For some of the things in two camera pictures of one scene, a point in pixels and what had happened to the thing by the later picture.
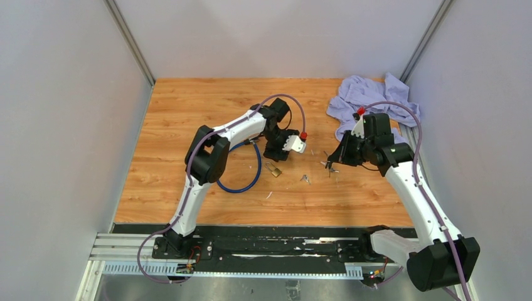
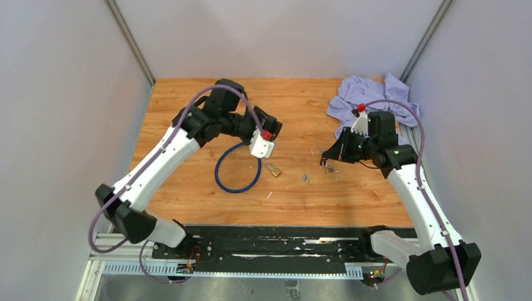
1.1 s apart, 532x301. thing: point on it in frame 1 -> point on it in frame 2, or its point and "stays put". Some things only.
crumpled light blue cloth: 355,93 stays put
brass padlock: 275,172 stays put
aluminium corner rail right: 445,5 stays put
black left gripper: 271,152 -> 260,120
